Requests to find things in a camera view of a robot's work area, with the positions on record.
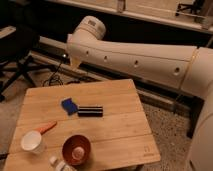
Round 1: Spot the black rectangular bar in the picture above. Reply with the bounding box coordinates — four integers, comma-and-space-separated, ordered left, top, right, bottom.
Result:
78, 106, 103, 117

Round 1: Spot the red bowl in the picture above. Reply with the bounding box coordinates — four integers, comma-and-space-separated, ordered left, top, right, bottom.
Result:
62, 135, 91, 166

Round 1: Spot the blue sponge block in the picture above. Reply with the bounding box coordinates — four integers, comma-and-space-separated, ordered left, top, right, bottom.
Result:
61, 98, 78, 115

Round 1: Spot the black office chair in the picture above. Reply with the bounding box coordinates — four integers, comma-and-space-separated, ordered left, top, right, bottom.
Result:
0, 25, 56, 102

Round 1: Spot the black chair base far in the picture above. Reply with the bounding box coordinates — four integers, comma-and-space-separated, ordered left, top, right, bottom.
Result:
175, 0, 205, 16

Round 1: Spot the white paper cup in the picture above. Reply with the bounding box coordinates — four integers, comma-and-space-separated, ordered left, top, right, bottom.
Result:
21, 131, 45, 154

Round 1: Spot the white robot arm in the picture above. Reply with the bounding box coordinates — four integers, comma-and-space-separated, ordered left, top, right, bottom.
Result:
67, 16, 213, 171

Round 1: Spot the orange carrot toy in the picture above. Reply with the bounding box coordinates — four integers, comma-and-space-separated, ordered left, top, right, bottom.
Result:
36, 121, 57, 135

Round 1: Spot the black cable on floor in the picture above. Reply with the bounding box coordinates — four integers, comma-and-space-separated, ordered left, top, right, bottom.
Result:
41, 53, 81, 88

